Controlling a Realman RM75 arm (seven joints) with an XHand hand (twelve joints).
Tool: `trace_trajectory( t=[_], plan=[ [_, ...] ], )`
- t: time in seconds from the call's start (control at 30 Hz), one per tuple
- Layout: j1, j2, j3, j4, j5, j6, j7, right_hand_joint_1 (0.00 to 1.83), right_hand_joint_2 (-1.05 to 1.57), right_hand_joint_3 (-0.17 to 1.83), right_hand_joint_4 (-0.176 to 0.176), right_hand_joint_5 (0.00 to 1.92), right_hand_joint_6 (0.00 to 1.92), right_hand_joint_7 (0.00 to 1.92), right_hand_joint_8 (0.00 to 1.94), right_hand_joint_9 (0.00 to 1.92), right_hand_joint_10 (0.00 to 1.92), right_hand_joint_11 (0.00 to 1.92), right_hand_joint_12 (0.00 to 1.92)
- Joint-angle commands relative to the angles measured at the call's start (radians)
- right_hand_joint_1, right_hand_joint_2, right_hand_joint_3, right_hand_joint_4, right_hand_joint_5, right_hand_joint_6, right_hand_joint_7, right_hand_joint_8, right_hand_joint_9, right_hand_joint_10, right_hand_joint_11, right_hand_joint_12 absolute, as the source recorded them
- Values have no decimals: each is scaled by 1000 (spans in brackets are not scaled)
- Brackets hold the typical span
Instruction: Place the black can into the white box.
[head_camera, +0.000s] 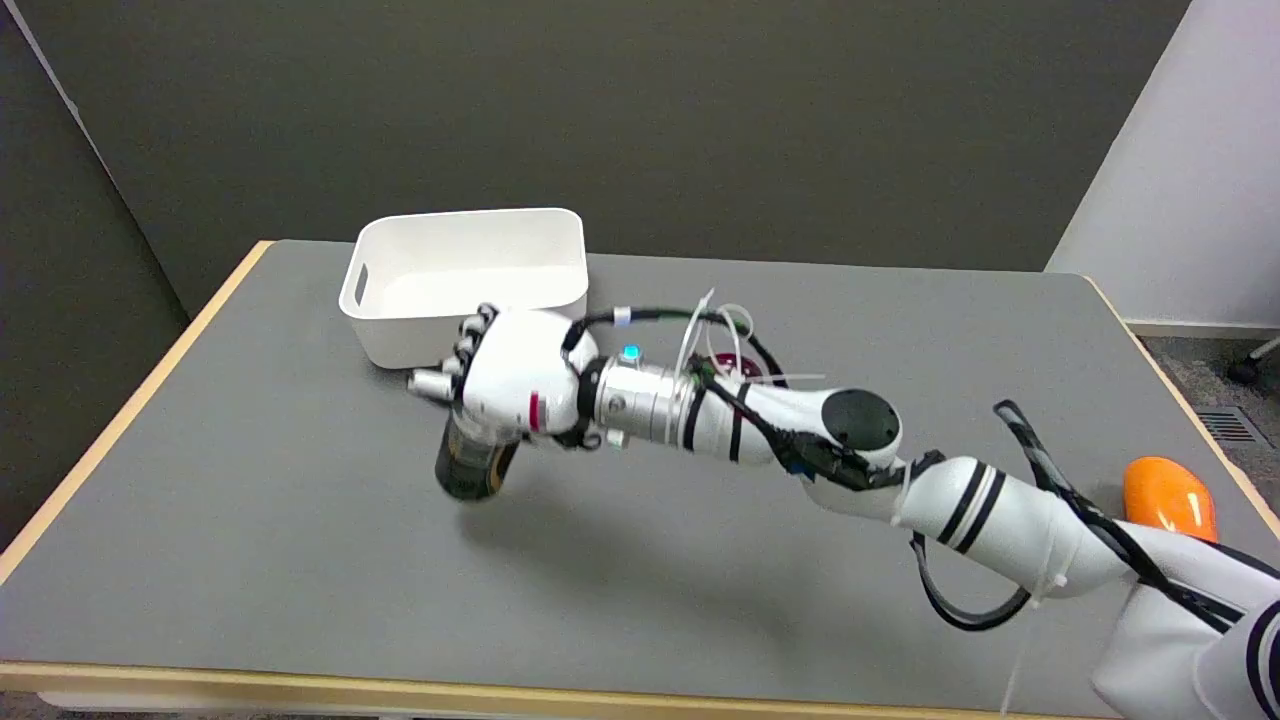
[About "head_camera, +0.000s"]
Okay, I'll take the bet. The orange plastic object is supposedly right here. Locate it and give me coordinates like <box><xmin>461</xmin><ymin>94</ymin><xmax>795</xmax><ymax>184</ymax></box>
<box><xmin>1123</xmin><ymin>456</ymin><xmax>1219</xmax><ymax>543</ymax></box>

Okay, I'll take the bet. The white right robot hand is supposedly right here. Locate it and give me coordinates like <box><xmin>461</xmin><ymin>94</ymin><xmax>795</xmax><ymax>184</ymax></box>
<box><xmin>406</xmin><ymin>304</ymin><xmax>601</xmax><ymax>448</ymax></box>

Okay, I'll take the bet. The black chair caster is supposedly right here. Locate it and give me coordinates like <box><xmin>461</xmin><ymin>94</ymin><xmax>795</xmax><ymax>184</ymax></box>
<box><xmin>1228</xmin><ymin>338</ymin><xmax>1280</xmax><ymax>387</ymax></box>

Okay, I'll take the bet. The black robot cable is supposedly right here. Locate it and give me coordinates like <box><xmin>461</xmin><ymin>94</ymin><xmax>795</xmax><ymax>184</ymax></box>
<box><xmin>561</xmin><ymin>307</ymin><xmax>1280</xmax><ymax>633</ymax></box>

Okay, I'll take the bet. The black can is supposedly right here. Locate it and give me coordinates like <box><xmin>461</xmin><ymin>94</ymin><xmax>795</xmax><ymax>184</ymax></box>
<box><xmin>434</xmin><ymin>408</ymin><xmax>523</xmax><ymax>502</ymax></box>

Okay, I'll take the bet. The dark red can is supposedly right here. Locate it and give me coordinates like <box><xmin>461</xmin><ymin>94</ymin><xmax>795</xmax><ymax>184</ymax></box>
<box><xmin>707</xmin><ymin>352</ymin><xmax>773</xmax><ymax>384</ymax></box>

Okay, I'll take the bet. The white plastic box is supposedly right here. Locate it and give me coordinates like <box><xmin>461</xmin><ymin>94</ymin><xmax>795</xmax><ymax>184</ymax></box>
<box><xmin>339</xmin><ymin>207</ymin><xmax>590</xmax><ymax>370</ymax></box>

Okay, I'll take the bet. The metal floor vent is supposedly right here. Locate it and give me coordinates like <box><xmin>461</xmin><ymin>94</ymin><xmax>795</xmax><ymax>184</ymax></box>
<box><xmin>1197</xmin><ymin>406</ymin><xmax>1273</xmax><ymax>447</ymax></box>

